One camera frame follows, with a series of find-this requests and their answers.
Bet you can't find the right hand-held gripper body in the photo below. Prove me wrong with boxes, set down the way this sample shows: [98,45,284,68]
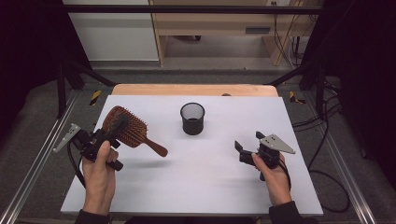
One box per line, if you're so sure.
[238,133,296,182]

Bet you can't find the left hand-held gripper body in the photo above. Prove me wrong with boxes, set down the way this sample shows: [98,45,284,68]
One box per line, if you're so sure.
[52,123,124,172]

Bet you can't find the brown wooden hairbrush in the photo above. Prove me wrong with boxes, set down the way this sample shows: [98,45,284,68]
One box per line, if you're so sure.
[102,105,169,159]

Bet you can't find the black mesh pen holder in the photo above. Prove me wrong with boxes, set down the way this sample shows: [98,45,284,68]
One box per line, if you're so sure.
[179,102,206,136]

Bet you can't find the person's left hand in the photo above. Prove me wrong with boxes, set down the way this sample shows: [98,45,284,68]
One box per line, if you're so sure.
[81,139,120,198]

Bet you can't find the person's right hand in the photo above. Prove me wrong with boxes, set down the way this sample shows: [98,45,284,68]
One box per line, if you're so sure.
[251,152,292,207]

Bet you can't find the yellow black floor tape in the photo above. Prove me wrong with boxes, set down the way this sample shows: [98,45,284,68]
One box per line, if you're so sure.
[289,91,306,105]
[89,90,103,106]

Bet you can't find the white cabinet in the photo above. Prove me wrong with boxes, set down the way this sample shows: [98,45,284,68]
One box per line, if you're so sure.
[62,0,160,62]

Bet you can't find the black curtain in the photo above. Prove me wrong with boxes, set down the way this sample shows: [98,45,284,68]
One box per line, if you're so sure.
[0,0,92,135]
[304,0,396,188]

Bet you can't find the light wooden desk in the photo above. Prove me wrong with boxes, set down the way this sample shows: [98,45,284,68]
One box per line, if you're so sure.
[148,0,321,67]

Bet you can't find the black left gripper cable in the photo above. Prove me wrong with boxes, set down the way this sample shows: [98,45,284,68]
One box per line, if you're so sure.
[66,142,87,189]

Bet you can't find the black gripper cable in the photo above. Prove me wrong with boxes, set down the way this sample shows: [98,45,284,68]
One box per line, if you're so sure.
[66,142,87,189]
[279,154,292,191]

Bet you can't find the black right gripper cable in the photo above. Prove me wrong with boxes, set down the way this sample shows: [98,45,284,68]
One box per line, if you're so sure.
[279,154,292,191]

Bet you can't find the aluminium floor rail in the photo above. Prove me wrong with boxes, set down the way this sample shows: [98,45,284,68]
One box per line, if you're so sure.
[0,90,79,224]
[322,133,378,224]

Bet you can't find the black cables on floor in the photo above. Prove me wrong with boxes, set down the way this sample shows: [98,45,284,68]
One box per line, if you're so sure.
[291,77,352,215]

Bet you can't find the black metal frame stand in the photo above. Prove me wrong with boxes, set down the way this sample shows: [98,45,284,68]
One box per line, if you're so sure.
[55,58,117,119]
[266,61,327,117]

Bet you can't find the bundle of cables under desk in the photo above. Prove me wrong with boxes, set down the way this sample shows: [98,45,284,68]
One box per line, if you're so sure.
[272,1,310,68]

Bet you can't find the black frame crossbar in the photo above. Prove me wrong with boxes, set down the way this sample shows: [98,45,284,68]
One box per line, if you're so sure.
[62,4,323,15]

